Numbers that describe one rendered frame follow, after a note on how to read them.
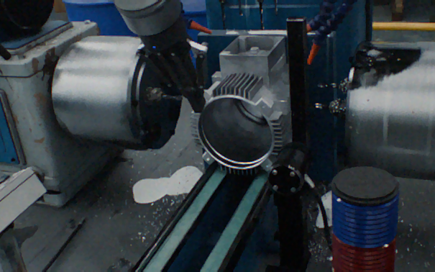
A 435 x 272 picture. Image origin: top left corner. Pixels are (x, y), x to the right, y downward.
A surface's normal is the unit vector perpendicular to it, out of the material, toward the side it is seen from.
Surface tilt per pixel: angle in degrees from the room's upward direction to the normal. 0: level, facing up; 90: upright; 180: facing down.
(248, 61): 90
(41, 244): 0
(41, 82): 90
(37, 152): 89
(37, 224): 0
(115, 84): 58
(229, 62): 90
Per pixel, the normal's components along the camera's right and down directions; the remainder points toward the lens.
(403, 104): -0.37, -0.01
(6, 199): 0.79, -0.32
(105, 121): -0.35, 0.54
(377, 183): -0.10, -0.89
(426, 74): -0.29, -0.45
